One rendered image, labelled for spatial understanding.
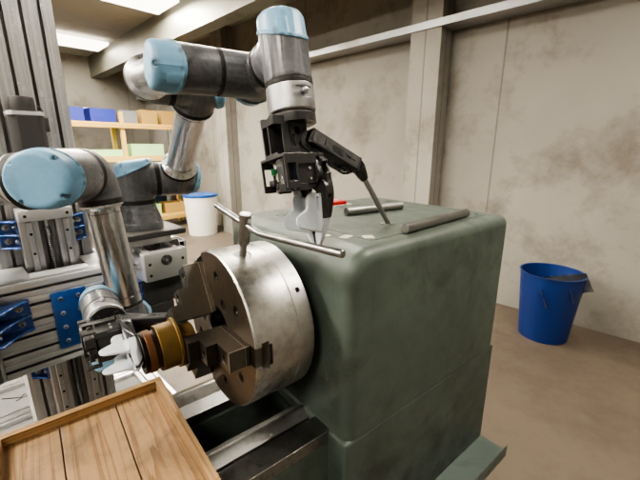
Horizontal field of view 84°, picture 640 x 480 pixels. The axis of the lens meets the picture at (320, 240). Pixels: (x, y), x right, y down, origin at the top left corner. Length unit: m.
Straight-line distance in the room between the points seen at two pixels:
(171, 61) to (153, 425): 0.68
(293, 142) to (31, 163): 0.51
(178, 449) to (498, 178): 3.26
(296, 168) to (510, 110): 3.15
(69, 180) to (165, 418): 0.52
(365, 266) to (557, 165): 2.95
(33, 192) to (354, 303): 0.64
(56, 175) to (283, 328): 0.52
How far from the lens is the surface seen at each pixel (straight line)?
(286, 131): 0.56
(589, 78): 3.49
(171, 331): 0.70
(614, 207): 3.45
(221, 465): 0.81
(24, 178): 0.87
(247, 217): 0.65
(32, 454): 0.93
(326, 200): 0.56
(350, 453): 0.83
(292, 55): 0.59
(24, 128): 1.34
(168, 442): 0.84
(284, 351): 0.66
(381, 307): 0.70
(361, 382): 0.74
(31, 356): 1.35
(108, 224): 1.00
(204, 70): 0.63
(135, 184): 1.31
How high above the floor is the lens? 1.43
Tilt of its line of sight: 15 degrees down
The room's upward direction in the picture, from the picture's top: straight up
